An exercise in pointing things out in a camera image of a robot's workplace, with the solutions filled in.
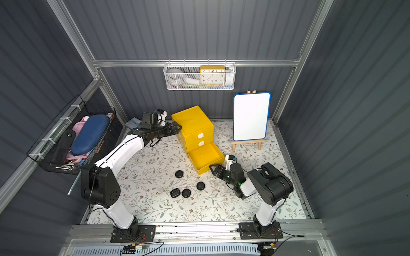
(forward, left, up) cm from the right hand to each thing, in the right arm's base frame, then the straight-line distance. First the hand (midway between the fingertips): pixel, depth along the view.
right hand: (215, 167), depth 91 cm
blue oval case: (-1, +55, +30) cm, 63 cm away
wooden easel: (+18, -29, 0) cm, 34 cm away
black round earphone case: (-3, +21, -4) cm, 22 cm away
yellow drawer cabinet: (+11, +10, +14) cm, 20 cm away
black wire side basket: (-11, +67, +32) cm, 75 cm away
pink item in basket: (+4, +64, +29) cm, 70 cm away
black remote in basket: (-6, +62, +32) cm, 70 cm away
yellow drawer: (+7, +8, -2) cm, 11 cm away
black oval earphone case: (-14, +16, -3) cm, 21 cm away
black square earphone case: (-14, +22, -3) cm, 26 cm away
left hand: (+15, +21, +17) cm, 31 cm away
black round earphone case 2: (-9, +8, -4) cm, 13 cm away
